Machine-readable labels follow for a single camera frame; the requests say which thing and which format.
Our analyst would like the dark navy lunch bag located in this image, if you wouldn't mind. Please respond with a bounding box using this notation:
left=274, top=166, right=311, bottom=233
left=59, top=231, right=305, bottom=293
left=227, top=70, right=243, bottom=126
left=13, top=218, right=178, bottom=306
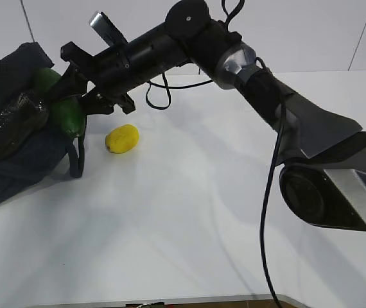
left=0, top=42, right=85, bottom=203

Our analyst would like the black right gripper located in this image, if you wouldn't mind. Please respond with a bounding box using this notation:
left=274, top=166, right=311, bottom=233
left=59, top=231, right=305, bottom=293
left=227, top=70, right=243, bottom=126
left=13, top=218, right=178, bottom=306
left=43, top=42, right=135, bottom=116

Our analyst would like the green cucumber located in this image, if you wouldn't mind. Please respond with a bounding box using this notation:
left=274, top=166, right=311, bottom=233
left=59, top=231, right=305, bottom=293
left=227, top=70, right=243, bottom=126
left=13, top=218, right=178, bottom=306
left=33, top=67, right=86, bottom=138

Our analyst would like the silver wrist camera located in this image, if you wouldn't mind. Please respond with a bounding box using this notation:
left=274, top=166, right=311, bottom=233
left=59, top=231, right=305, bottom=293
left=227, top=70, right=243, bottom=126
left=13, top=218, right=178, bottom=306
left=89, top=12, right=128, bottom=47

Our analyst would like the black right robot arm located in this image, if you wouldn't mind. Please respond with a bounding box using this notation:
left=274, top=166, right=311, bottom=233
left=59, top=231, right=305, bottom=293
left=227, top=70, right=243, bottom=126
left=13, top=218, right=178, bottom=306
left=45, top=1, right=366, bottom=232

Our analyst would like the yellow lemon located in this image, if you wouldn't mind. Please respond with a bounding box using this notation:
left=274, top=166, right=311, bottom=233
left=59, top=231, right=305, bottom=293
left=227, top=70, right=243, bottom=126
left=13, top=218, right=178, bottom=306
left=105, top=124, right=139, bottom=154

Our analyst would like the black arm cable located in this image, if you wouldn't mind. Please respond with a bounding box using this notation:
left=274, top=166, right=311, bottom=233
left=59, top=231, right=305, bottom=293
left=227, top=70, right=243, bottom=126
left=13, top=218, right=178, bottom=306
left=145, top=56, right=288, bottom=308

